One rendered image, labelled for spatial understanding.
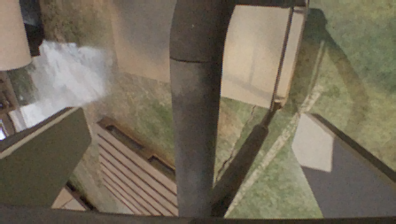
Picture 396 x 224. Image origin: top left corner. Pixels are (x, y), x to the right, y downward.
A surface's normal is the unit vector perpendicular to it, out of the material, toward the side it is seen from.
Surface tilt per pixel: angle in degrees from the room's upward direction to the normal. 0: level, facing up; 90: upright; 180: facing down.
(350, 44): 0
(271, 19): 0
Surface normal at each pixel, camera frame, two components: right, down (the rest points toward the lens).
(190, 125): -0.21, 0.47
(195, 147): 0.01, 0.49
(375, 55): -0.52, 0.40
